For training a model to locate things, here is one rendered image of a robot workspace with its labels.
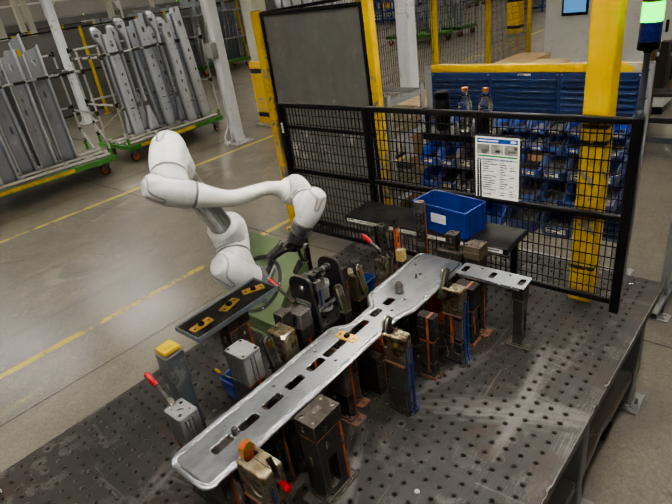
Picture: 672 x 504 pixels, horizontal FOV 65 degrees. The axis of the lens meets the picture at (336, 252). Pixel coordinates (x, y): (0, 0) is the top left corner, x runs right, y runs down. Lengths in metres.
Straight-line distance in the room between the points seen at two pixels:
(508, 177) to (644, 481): 1.47
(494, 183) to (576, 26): 6.06
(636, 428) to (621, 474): 0.31
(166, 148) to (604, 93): 1.63
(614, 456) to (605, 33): 1.86
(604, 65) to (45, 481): 2.51
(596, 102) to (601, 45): 0.20
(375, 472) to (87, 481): 1.01
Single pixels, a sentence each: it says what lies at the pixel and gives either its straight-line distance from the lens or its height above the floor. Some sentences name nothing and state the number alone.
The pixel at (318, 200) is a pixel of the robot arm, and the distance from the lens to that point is 2.10.
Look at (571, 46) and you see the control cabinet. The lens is 8.47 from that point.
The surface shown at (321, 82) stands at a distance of 4.36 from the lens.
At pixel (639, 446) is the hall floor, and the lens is 3.01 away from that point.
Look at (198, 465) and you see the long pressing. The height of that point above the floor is 1.00.
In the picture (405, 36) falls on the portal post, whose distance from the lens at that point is 6.24.
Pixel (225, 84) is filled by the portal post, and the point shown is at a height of 0.94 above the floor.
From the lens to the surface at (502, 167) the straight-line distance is 2.46.
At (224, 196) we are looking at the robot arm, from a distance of 2.00.
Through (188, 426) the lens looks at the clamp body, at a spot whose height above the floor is 1.02.
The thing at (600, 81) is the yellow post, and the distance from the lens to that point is 2.28.
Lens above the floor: 2.13
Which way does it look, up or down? 27 degrees down
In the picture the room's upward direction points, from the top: 9 degrees counter-clockwise
